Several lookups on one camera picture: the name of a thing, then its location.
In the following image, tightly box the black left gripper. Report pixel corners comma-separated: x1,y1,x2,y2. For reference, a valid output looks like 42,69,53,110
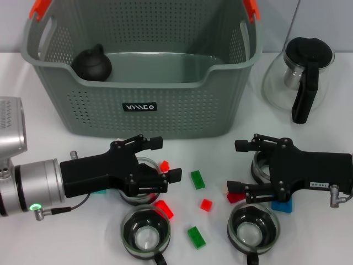
60,134,183,199

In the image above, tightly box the grey perforated storage bin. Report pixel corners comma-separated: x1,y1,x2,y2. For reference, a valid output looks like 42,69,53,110
20,0,263,139

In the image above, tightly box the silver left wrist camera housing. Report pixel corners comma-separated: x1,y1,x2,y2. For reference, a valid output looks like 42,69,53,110
0,96,28,155

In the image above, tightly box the green toy brick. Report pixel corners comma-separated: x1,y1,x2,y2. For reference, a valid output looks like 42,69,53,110
190,170,206,190
187,226,207,250

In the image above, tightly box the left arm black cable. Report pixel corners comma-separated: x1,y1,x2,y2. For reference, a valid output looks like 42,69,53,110
34,193,93,221

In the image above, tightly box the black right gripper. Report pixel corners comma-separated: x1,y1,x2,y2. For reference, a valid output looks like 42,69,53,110
226,134,353,205

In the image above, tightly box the right arm cable connector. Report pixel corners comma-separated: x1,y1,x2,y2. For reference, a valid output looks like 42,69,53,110
330,184,353,208

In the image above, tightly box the glass teapot black lid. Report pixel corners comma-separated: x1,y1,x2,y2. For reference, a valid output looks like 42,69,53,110
261,36,336,124

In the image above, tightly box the black clay teapot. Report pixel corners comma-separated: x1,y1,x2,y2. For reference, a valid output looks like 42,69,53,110
72,44,113,82

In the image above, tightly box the glass teacup black base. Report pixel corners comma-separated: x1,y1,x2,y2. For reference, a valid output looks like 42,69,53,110
120,156,163,206
120,204,172,265
227,203,281,265
250,150,274,191

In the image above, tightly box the dark red toy brick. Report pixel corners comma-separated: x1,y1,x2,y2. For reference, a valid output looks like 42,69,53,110
226,192,248,204

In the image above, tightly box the blue toy brick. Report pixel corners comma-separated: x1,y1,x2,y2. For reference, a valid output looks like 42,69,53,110
271,197,293,214

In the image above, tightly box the bright red long brick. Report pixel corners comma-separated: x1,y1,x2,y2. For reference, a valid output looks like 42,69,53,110
153,200,175,221

